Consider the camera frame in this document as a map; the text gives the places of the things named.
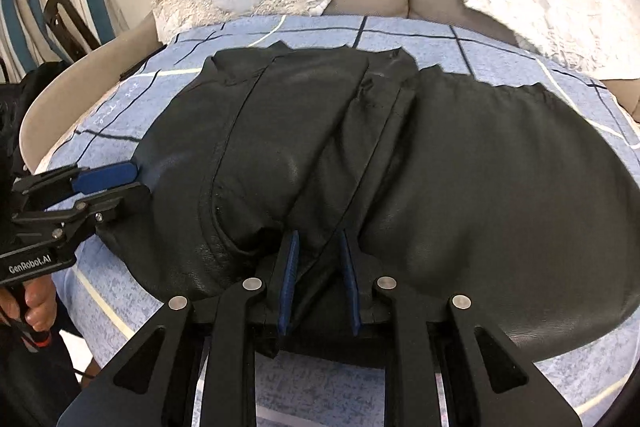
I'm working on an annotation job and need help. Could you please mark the person's dark trousers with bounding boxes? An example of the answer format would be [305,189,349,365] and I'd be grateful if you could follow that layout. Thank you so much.
[0,297,103,427]

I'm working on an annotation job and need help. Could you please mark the person's left hand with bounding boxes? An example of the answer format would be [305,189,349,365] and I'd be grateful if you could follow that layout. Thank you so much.
[0,276,58,334]

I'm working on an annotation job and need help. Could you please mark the dark wooden chair frame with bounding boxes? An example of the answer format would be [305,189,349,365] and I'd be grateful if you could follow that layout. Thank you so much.
[42,0,108,64]

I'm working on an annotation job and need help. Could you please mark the black flat bar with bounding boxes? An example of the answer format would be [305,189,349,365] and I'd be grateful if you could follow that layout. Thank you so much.
[117,44,168,82]

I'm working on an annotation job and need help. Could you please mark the black leather jacket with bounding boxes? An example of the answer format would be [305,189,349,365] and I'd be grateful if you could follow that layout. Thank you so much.
[95,42,637,360]

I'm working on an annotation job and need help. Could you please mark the blue checked blanket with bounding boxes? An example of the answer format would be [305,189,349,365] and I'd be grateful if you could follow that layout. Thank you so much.
[32,14,640,427]

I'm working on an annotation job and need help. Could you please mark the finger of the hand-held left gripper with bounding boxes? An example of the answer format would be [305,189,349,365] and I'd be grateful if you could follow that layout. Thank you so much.
[12,161,140,210]
[11,183,152,239]

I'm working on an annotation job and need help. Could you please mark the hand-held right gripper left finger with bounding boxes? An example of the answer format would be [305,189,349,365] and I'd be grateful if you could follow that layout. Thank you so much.
[56,229,301,427]

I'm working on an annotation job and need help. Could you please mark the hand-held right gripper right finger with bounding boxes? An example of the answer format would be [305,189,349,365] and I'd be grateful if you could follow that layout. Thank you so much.
[339,229,583,427]

